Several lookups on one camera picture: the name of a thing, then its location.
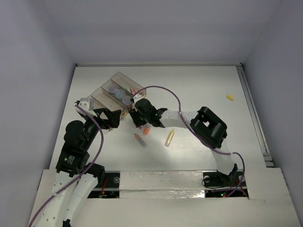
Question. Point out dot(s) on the aluminium rail right edge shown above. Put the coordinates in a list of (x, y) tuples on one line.
[(255, 119)]

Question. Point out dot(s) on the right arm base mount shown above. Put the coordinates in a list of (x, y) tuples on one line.
[(218, 185)]

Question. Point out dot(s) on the small orange eraser cap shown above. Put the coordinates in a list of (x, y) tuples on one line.
[(146, 131)]

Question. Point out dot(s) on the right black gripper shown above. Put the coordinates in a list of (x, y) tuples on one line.
[(137, 120)]

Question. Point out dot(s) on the yellow highlighter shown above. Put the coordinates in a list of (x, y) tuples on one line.
[(169, 138)]

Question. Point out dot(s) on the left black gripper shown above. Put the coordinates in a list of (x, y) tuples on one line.
[(101, 117)]

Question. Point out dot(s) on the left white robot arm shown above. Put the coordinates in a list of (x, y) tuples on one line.
[(75, 176)]

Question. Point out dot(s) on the clear tape roll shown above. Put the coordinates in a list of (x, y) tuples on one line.
[(112, 88)]

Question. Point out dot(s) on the clear brown compartment organizer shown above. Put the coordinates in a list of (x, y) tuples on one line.
[(104, 99)]

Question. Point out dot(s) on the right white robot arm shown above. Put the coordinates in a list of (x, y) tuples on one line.
[(204, 124)]

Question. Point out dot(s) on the grey orange-tipped marker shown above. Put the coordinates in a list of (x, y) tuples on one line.
[(140, 140)]

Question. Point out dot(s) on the yellow eraser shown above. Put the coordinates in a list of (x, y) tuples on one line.
[(230, 97)]

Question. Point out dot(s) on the silver taped front board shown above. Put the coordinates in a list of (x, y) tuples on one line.
[(161, 185)]

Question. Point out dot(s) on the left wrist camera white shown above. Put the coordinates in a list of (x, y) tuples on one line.
[(86, 104)]

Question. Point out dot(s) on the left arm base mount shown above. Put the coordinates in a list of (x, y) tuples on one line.
[(108, 189)]

